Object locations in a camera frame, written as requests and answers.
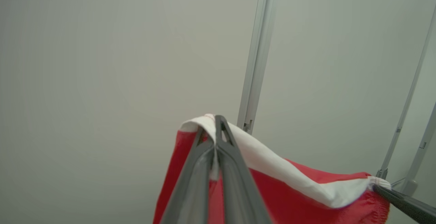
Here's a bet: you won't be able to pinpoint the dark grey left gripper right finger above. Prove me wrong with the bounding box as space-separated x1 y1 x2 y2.
214 115 272 224

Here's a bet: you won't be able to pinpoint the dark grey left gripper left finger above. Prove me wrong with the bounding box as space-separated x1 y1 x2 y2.
159 126 216 224

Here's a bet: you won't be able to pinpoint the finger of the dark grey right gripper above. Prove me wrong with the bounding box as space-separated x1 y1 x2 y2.
373 184 436 224

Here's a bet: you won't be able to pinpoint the red shorts with white stripe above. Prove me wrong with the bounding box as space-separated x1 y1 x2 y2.
153 114 392 224

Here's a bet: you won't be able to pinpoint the thin grey metal rod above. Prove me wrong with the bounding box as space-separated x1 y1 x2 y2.
376 4 436 180

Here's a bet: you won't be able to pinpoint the grey cylindrical post foot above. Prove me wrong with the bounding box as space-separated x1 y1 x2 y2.
401 180 419 197

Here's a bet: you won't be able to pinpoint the grey metal side post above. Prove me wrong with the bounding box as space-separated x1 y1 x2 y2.
400 102 436 197

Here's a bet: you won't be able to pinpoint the grey metal partition post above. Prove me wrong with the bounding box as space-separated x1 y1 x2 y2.
236 0 278 135

